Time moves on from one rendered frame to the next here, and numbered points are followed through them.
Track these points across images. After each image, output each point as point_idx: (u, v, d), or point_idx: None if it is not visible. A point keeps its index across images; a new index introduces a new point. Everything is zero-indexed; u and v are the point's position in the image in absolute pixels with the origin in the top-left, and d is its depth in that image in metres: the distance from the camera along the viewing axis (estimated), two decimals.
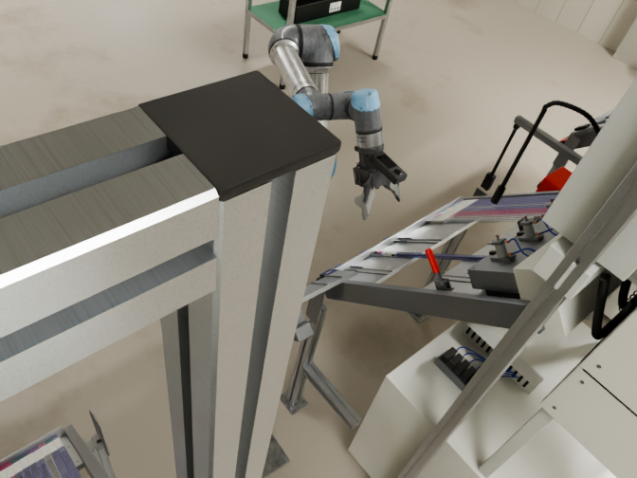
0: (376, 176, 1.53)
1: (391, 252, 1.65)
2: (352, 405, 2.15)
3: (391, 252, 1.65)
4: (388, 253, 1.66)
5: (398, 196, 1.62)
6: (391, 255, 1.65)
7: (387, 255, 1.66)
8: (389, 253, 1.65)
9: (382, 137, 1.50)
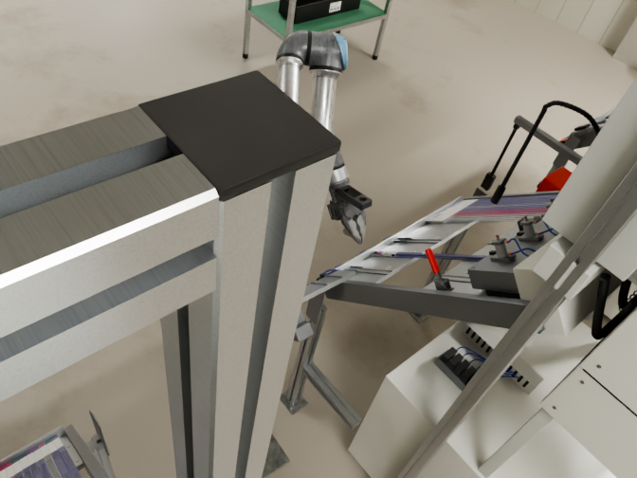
0: (347, 208, 1.70)
1: (391, 252, 1.65)
2: (352, 405, 2.15)
3: (391, 252, 1.65)
4: (388, 253, 1.66)
5: (361, 235, 1.74)
6: (391, 255, 1.65)
7: (387, 255, 1.66)
8: (389, 253, 1.65)
9: (345, 173, 1.69)
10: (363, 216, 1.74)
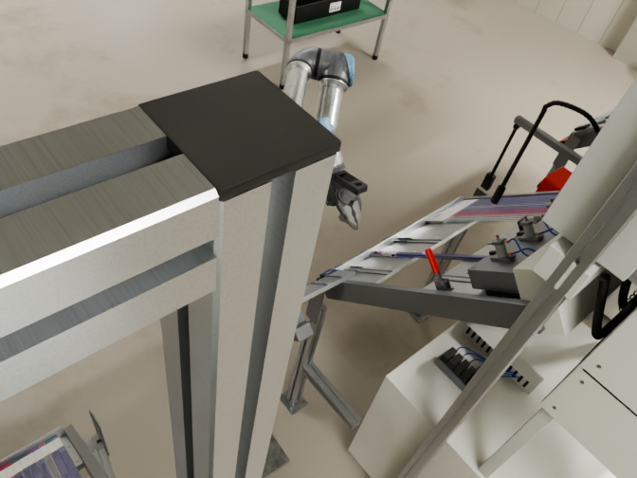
0: (342, 193, 1.69)
1: (391, 252, 1.65)
2: (352, 405, 2.15)
3: (391, 252, 1.65)
4: (388, 253, 1.66)
5: (357, 221, 1.73)
6: (391, 255, 1.65)
7: (387, 255, 1.66)
8: (389, 253, 1.65)
9: (340, 157, 1.68)
10: (358, 202, 1.73)
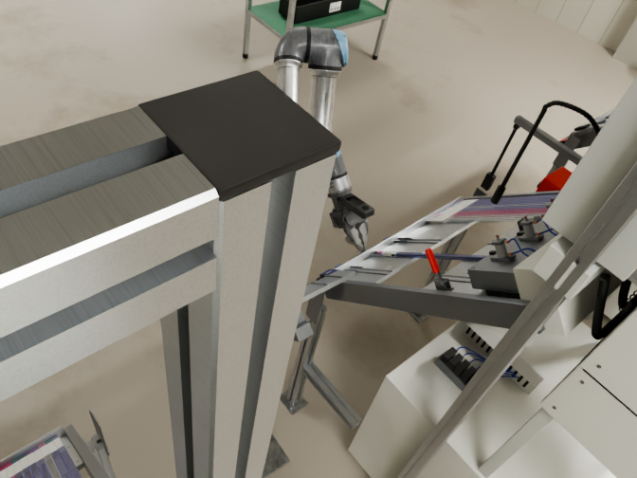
0: (349, 216, 1.71)
1: (391, 252, 1.65)
2: (352, 405, 2.15)
3: (391, 252, 1.65)
4: (388, 253, 1.66)
5: (364, 243, 1.75)
6: (391, 255, 1.65)
7: (387, 255, 1.66)
8: (389, 253, 1.65)
9: (348, 181, 1.70)
10: (365, 225, 1.75)
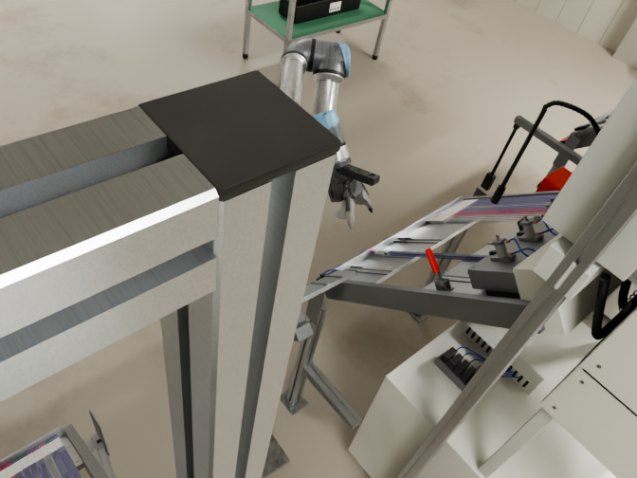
0: (352, 186, 1.64)
1: (383, 251, 1.68)
2: (352, 405, 2.15)
3: (383, 251, 1.68)
4: (380, 251, 1.68)
5: (371, 206, 1.73)
6: (383, 253, 1.67)
7: (379, 253, 1.69)
8: (381, 251, 1.68)
9: (348, 150, 1.64)
10: (364, 189, 1.71)
